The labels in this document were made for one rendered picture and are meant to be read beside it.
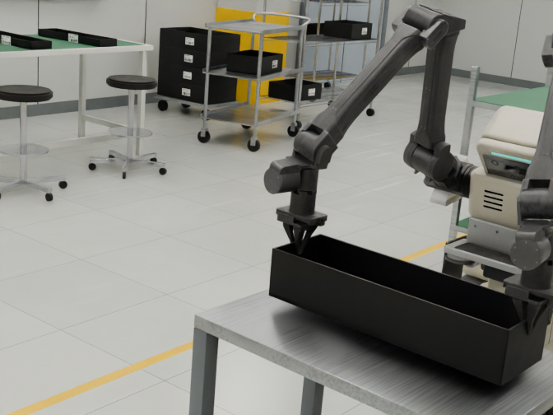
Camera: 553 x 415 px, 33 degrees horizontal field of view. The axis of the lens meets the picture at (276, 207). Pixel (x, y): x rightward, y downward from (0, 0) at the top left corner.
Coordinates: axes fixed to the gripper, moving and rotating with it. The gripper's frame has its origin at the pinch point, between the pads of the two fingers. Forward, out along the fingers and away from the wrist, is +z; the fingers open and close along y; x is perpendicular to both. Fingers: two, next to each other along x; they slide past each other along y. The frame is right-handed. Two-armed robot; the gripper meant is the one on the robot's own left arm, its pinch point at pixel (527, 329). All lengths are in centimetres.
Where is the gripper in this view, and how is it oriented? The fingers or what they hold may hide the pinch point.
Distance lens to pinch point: 183.2
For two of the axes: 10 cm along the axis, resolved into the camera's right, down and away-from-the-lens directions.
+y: 7.5, 2.3, -6.2
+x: 6.5, -1.5, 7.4
